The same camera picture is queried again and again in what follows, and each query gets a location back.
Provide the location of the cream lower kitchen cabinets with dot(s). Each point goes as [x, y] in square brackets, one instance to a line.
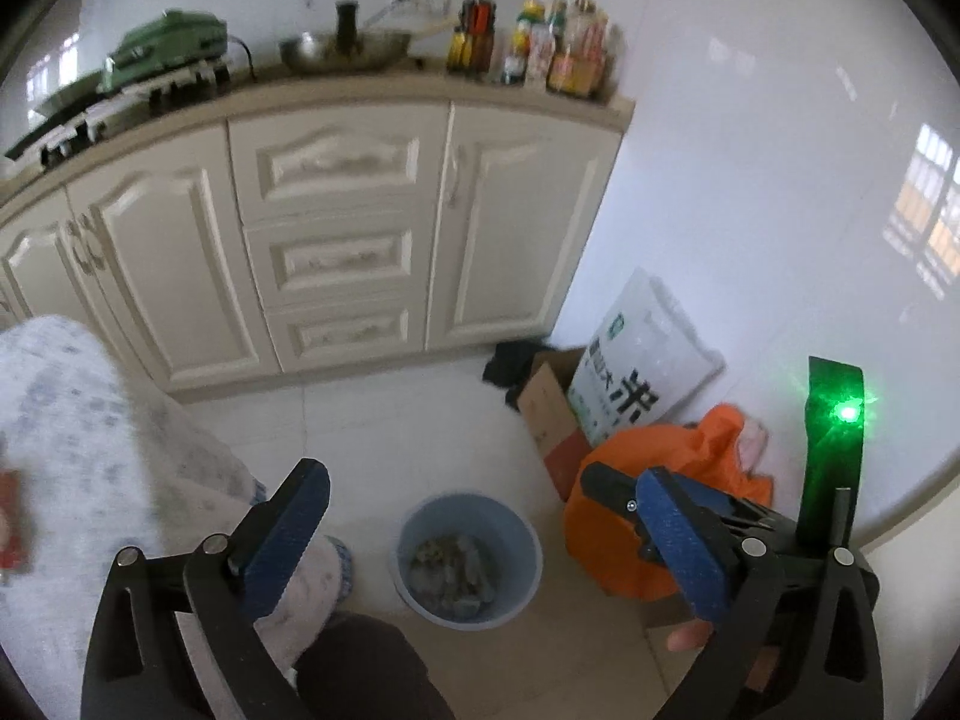
[305, 226]

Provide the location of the black gas stove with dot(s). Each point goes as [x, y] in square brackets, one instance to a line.
[98, 117]

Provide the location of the group of condiment bottles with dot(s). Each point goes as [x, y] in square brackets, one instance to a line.
[570, 48]

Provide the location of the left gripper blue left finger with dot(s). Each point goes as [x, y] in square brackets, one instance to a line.
[138, 665]

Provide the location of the dark oil bottle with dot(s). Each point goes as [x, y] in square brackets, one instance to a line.
[472, 41]

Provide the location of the green electric cooking pot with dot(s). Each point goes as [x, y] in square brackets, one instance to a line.
[176, 39]

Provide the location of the steel wok with handle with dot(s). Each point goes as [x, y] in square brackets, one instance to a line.
[355, 46]

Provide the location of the white rice bag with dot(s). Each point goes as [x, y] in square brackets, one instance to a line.
[644, 361]

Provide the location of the shallow pan on stove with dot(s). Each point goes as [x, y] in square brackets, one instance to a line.
[81, 92]

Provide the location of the trash inside bucket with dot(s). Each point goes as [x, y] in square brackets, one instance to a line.
[453, 577]

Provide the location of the white floral tablecloth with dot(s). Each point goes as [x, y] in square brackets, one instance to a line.
[109, 462]

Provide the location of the person's right hand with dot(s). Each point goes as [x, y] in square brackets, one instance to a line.
[689, 636]

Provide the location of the black tracker with green light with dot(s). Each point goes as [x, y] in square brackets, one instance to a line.
[835, 424]

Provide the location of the light blue trash bucket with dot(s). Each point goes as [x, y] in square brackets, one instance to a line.
[511, 542]

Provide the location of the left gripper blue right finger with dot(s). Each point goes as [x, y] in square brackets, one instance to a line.
[756, 700]

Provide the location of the brown cardboard box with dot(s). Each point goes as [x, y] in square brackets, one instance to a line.
[561, 443]

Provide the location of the red snack wrapper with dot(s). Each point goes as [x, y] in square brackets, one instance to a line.
[15, 550]

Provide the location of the black cloth on floor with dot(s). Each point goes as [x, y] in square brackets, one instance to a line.
[511, 366]

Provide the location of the orange plastic bag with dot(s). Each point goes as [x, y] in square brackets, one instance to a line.
[603, 519]

